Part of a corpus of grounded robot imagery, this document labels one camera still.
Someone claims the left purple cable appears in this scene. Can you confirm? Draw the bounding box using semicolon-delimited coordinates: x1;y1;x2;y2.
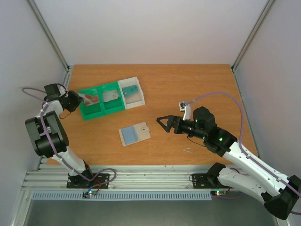
21;87;117;189

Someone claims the right circuit board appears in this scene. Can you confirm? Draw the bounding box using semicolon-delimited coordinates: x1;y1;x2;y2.
211;190;228;196

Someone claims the purple cable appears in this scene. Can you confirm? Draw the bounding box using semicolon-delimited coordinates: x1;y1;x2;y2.
188;91;301;216
21;87;117;189

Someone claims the white translucent tray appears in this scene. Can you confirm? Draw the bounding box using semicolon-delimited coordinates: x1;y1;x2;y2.
118;77;145;110

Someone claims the left circuit board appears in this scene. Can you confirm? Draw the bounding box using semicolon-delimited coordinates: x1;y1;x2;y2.
82;191;97;198

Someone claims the green two-compartment tray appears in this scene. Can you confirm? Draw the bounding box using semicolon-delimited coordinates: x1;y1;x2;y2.
78;81;125;121

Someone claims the slotted cable duct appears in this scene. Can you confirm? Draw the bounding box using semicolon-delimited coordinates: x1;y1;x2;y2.
32;191;212;201

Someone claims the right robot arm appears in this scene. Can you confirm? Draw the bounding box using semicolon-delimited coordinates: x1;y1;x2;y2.
156;106;301;220

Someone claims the circuit board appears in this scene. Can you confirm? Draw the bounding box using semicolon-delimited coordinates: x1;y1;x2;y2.
211;190;228;196
82;191;97;198

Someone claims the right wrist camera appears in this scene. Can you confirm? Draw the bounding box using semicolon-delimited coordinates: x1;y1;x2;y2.
179;101;191;120

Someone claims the left aluminium frame post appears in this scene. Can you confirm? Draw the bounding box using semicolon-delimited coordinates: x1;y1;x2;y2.
26;0;70;72

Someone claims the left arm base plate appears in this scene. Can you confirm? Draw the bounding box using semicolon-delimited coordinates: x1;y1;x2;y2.
66;173;110;189

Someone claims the aluminium frame post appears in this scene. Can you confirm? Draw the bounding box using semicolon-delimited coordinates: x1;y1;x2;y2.
26;0;70;72
231;0;276;73

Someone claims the white card holder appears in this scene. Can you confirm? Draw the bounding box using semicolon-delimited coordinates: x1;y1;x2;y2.
119;122;151;146

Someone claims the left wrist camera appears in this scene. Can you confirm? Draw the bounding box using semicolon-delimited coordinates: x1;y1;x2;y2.
57;84;67;96

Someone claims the right aluminium frame post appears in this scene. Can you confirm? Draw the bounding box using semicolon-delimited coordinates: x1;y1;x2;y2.
231;0;276;73

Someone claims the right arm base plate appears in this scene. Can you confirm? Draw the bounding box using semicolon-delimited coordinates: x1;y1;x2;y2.
189;173;230;189

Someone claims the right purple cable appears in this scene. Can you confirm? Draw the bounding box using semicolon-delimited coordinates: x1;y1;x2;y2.
188;91;301;216

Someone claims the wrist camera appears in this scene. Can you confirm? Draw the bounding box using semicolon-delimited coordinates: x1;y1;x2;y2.
57;84;67;96
179;101;191;120

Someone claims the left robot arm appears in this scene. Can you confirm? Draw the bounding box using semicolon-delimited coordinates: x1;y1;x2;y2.
25;83;95;187

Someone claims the aluminium front rail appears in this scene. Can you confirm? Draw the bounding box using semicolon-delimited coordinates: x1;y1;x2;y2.
21;164;211;191

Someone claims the grey card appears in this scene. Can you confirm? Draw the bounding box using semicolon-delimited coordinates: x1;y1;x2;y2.
103;89;121;101

